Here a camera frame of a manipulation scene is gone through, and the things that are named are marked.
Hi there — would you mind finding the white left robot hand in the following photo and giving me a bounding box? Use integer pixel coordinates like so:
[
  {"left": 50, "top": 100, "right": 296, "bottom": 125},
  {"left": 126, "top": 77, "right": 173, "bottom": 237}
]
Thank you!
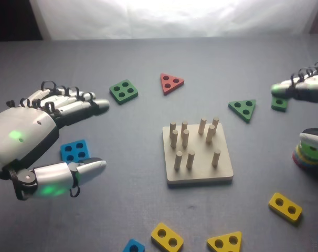
[{"left": 0, "top": 80, "right": 110, "bottom": 201}]

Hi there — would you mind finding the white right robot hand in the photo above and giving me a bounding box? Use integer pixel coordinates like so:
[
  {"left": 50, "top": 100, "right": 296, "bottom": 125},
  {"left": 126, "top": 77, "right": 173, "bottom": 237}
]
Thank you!
[{"left": 270, "top": 60, "right": 318, "bottom": 152}]

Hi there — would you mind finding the green plastic stacking ring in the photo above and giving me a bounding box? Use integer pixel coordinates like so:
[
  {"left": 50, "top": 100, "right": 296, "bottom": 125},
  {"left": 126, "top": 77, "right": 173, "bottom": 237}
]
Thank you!
[{"left": 299, "top": 140, "right": 318, "bottom": 161}]

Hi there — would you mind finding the green rectangle two-hole block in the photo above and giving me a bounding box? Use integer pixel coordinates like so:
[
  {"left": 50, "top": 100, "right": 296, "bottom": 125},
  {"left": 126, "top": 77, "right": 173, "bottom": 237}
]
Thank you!
[{"left": 271, "top": 95, "right": 290, "bottom": 112}]

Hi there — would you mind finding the blue square four-hole block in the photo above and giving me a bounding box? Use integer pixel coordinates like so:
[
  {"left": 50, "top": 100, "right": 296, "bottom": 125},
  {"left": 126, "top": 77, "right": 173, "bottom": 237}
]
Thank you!
[{"left": 60, "top": 139, "right": 92, "bottom": 163}]

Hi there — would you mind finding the green triangle three-hole block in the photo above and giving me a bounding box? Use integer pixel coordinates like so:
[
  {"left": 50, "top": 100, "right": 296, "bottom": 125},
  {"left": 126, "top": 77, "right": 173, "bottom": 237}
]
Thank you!
[{"left": 228, "top": 99, "right": 257, "bottom": 123}]

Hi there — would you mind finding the green square four-hole block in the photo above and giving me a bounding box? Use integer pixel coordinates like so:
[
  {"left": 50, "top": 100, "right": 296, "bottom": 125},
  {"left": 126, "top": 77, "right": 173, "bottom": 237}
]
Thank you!
[{"left": 109, "top": 79, "right": 139, "bottom": 105}]

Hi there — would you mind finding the yellow rectangle two-hole block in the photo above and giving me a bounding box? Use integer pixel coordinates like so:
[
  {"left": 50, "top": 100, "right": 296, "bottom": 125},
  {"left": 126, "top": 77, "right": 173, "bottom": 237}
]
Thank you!
[
  {"left": 268, "top": 192, "right": 303, "bottom": 224},
  {"left": 151, "top": 222, "right": 185, "bottom": 252}
]

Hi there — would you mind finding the wooden peg board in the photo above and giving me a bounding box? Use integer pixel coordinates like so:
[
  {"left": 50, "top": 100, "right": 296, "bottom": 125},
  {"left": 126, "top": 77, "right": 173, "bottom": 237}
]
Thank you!
[{"left": 162, "top": 116, "right": 234, "bottom": 186}]

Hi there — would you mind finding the red triangle three-hole block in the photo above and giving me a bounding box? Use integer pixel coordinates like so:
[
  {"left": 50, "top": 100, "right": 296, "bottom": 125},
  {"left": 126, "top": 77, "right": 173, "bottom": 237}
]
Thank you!
[{"left": 160, "top": 73, "right": 185, "bottom": 96}]

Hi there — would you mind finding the blue rectangle block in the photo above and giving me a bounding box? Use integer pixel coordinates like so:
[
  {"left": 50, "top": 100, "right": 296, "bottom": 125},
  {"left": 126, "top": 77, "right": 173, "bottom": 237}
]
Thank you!
[{"left": 122, "top": 238, "right": 146, "bottom": 252}]

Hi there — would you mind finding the yellow triangle three-hole block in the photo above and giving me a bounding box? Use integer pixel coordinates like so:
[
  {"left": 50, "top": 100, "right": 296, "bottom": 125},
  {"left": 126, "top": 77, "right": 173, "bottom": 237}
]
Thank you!
[{"left": 206, "top": 231, "right": 243, "bottom": 252}]

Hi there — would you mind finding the grey table cloth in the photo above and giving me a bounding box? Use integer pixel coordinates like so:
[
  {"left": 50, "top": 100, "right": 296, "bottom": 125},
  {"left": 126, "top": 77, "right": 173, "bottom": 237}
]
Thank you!
[{"left": 0, "top": 33, "right": 318, "bottom": 252}]

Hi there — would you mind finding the white backdrop curtain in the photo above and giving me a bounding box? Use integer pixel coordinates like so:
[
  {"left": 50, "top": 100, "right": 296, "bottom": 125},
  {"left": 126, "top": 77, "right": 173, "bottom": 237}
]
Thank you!
[{"left": 29, "top": 0, "right": 318, "bottom": 40}]

